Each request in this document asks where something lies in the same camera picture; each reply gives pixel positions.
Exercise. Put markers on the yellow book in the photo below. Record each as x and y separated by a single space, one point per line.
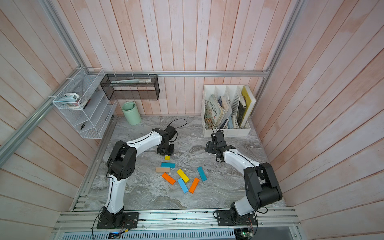
246 104

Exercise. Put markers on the white tape dispenser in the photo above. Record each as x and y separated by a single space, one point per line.
70 99

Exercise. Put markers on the grey blue books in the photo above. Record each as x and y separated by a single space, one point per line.
228 111

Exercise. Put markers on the black mesh wall basket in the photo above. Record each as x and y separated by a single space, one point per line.
149 93

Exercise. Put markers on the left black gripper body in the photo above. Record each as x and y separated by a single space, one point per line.
165 149

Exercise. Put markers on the natural wood block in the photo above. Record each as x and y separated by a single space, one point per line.
162 170

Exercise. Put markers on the long yellow block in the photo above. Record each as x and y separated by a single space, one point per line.
183 176

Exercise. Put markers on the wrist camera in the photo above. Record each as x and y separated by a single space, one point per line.
218 138
171 134

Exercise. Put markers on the orange block left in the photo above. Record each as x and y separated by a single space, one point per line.
168 178

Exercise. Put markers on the teal block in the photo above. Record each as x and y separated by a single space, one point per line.
202 174
168 165

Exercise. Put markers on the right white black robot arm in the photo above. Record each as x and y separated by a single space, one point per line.
261 185

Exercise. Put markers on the illustrated children's book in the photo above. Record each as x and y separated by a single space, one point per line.
213 112

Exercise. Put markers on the orange block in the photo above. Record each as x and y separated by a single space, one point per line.
194 185
168 178

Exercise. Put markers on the light blue block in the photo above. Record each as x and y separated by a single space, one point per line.
183 185

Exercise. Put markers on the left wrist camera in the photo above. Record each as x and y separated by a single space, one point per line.
171 134

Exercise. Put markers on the white wire shelf rack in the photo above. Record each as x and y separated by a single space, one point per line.
95 112

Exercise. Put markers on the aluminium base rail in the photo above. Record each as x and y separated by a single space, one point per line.
179 220

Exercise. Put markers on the papers in black basket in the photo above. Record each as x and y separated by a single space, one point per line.
131 83

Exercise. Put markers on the mint green cup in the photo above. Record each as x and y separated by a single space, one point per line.
131 113

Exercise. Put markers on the white file organizer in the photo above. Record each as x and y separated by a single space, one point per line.
230 126

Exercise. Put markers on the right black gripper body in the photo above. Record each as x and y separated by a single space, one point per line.
211 148

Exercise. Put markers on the orange block right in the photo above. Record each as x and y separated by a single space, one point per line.
194 185

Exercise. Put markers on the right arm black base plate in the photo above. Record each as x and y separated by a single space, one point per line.
231 218

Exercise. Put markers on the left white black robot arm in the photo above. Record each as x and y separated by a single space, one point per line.
121 165

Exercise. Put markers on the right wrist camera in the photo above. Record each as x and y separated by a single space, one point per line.
218 138

